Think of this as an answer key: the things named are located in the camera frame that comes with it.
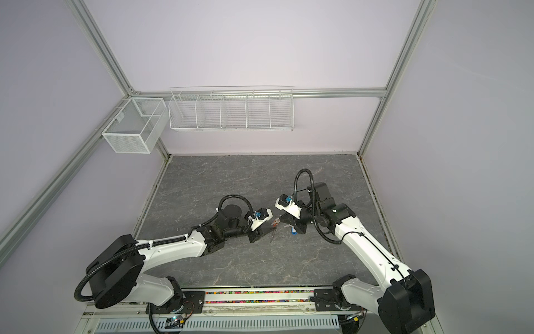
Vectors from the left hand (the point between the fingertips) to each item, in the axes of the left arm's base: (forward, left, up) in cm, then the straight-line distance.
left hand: (272, 224), depth 79 cm
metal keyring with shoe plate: (-1, -2, +5) cm, 5 cm away
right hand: (+1, -5, +3) cm, 5 cm away
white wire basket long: (+55, +1, +14) cm, 57 cm away
